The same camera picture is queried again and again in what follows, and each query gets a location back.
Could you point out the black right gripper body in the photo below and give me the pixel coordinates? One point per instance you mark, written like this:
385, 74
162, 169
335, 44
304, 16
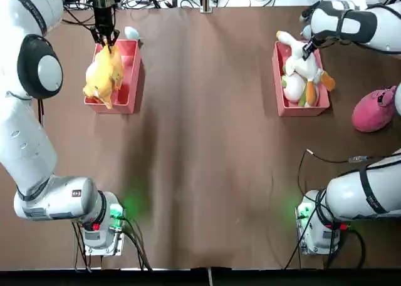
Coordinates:
318, 40

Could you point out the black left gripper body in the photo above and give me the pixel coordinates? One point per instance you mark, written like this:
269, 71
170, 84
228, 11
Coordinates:
104, 17

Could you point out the white goose plush doll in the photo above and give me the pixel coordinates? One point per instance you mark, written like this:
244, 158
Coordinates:
300, 64

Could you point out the yellow plush doll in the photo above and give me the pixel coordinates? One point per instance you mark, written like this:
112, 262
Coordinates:
107, 102
103, 70

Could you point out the white duck doll green scarf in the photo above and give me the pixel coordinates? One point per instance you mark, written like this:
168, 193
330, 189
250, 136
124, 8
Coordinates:
293, 89

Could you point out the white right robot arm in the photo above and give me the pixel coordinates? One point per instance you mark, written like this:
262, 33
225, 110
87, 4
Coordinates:
351, 192

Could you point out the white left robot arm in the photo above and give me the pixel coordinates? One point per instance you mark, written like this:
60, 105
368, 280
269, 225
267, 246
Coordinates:
28, 142

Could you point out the pink plastic box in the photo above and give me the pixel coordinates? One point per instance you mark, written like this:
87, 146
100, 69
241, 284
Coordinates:
131, 79
291, 110

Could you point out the small grey-blue plush doll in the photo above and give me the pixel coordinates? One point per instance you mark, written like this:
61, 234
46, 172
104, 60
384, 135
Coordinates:
307, 32
131, 32

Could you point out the pink plush doll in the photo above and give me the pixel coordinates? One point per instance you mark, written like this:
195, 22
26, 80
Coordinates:
372, 114

